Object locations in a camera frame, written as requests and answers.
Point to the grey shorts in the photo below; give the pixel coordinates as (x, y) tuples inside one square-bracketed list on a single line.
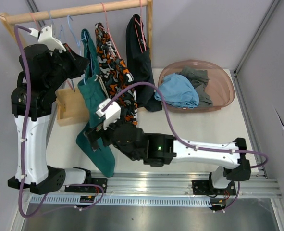
[(199, 80)]

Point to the wooden clothes rack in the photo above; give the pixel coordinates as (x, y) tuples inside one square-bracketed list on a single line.
[(70, 108)]

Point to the pink translucent plastic basin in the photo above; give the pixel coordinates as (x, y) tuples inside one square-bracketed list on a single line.
[(220, 87)]

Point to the pink hanger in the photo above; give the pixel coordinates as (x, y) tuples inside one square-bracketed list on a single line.
[(139, 30), (69, 82), (108, 29)]

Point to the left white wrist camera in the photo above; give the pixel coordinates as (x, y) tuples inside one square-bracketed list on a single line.
[(45, 36)]

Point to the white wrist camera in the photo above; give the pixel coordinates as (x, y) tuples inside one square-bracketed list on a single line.
[(110, 111), (45, 36)]

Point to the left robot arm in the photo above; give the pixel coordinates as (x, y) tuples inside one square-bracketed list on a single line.
[(32, 128)]

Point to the orange camouflage shorts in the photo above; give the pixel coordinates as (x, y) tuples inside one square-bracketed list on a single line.
[(114, 75)]

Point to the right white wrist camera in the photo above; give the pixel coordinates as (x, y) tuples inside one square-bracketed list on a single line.
[(110, 111)]

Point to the light blue shorts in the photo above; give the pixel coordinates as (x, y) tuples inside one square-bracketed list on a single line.
[(177, 91)]

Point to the black shorts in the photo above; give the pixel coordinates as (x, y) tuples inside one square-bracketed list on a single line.
[(139, 64)]

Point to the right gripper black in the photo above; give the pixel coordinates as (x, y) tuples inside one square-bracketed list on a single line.
[(92, 134)]

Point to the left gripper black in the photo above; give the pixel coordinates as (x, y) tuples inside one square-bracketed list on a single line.
[(79, 63)]

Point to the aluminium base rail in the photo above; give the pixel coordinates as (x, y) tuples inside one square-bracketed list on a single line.
[(167, 188)]

